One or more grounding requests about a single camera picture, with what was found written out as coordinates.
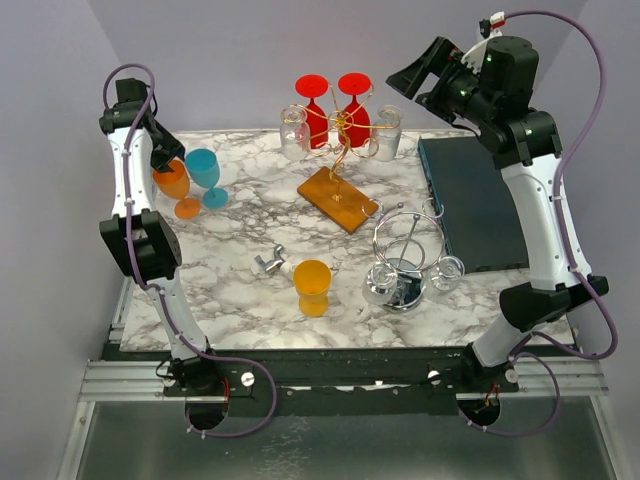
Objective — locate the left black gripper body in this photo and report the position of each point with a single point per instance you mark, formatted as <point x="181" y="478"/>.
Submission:
<point x="163" y="145"/>

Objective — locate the clear wine glass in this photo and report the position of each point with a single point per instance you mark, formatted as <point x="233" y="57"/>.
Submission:
<point x="294" y="133"/>
<point x="387" y="132"/>

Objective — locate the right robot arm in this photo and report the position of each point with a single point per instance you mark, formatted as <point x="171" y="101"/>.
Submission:
<point x="491" y="86"/>

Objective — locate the right clear wine glass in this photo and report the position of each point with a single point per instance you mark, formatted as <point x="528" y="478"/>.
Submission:
<point x="387" y="132"/>

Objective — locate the left clear wine glass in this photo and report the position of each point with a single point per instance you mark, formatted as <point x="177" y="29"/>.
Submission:
<point x="294" y="133"/>

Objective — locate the right red wine glass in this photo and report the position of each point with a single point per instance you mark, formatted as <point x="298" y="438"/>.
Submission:
<point x="357" y="124"/>

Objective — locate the yellow wine glass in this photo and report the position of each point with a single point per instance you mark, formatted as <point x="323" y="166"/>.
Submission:
<point x="312" y="280"/>

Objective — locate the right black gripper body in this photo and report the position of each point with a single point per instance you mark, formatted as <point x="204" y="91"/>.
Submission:
<point x="456" y="92"/>

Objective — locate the blue wine glass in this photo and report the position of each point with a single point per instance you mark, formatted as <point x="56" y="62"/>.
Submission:
<point x="203" y="167"/>

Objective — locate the left red wine glass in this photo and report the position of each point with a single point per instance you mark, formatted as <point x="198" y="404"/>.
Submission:
<point x="313" y="86"/>

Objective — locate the orange wine glass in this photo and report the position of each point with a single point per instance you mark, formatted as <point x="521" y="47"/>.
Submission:
<point x="175" y="184"/>

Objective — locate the gold wire wine glass rack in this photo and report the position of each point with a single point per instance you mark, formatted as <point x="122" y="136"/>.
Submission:
<point x="326" y="190"/>

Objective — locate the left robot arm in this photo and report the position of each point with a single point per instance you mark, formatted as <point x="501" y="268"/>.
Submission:
<point x="141" y="241"/>

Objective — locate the white cylinder fitting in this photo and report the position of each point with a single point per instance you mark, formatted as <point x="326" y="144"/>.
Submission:
<point x="287" y="269"/>

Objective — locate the chrome wire glass rack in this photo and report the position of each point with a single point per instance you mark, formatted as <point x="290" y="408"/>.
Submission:
<point x="411" y="241"/>

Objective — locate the red wine glass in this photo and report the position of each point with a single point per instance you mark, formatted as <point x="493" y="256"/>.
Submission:
<point x="357" y="124"/>
<point x="313" y="86"/>

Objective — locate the aluminium rail frame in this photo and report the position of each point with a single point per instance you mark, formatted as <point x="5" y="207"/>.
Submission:
<point x="558" y="425"/>

